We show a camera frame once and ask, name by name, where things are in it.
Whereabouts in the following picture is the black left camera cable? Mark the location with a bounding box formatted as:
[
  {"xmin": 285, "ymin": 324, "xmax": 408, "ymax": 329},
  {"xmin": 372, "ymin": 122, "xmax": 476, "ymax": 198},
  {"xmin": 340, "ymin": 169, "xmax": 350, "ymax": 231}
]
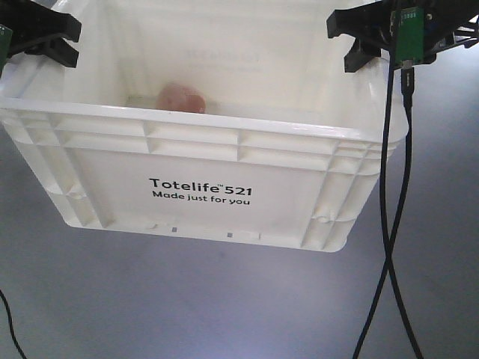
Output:
[{"xmin": 0, "ymin": 289, "xmax": 29, "ymax": 359}]

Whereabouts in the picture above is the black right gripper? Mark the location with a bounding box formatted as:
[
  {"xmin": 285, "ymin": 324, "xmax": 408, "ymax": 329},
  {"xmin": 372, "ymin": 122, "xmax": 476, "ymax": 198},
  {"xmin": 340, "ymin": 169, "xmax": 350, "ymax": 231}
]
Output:
[{"xmin": 326, "ymin": 1, "xmax": 478, "ymax": 73}]

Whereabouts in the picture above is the green wrist circuit board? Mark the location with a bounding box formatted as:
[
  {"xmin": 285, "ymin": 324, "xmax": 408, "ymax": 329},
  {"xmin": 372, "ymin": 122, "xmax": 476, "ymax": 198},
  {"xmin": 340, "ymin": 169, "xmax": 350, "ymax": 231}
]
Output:
[
  {"xmin": 0, "ymin": 25, "xmax": 13, "ymax": 75},
  {"xmin": 395, "ymin": 7, "xmax": 424, "ymax": 68}
]

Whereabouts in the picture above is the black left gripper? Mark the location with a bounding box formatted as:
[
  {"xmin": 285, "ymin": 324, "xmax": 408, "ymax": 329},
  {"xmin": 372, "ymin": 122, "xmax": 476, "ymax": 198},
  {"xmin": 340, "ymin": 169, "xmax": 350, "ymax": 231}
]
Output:
[{"xmin": 1, "ymin": 0, "xmax": 82, "ymax": 68}]

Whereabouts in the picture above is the pink plush toy ball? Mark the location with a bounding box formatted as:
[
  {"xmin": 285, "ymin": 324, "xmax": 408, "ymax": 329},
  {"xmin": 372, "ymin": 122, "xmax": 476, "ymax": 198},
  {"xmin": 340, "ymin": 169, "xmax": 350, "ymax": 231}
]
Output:
[{"xmin": 155, "ymin": 83, "xmax": 206, "ymax": 114}]

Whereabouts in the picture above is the black camera cable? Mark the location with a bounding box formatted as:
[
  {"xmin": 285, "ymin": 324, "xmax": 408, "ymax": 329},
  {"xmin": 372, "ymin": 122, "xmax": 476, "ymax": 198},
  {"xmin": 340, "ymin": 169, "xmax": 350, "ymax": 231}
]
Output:
[
  {"xmin": 351, "ymin": 0, "xmax": 426, "ymax": 359},
  {"xmin": 0, "ymin": 289, "xmax": 29, "ymax": 359}
]

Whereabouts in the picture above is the white plastic Totelife tote box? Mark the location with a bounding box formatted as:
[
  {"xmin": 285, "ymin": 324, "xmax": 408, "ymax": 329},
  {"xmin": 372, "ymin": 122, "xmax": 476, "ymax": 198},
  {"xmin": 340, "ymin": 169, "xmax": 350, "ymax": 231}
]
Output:
[{"xmin": 1, "ymin": 1, "xmax": 388, "ymax": 252}]

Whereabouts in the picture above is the black right camera cable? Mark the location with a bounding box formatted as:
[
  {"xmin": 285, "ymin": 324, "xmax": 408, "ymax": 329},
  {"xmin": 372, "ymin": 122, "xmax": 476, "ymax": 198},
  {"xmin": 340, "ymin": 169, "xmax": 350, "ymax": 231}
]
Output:
[{"xmin": 351, "ymin": 0, "xmax": 426, "ymax": 359}]

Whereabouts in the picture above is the green right wrist circuit board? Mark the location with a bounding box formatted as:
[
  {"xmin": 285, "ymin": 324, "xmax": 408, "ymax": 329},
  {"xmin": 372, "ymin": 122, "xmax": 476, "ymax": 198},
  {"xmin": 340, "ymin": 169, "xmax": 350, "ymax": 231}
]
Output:
[{"xmin": 395, "ymin": 7, "xmax": 424, "ymax": 68}]

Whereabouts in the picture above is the green left wrist circuit board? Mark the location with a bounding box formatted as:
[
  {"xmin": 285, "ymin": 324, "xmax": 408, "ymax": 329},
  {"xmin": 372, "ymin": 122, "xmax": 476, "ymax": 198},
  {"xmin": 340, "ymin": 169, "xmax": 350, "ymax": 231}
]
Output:
[{"xmin": 0, "ymin": 25, "xmax": 13, "ymax": 75}]

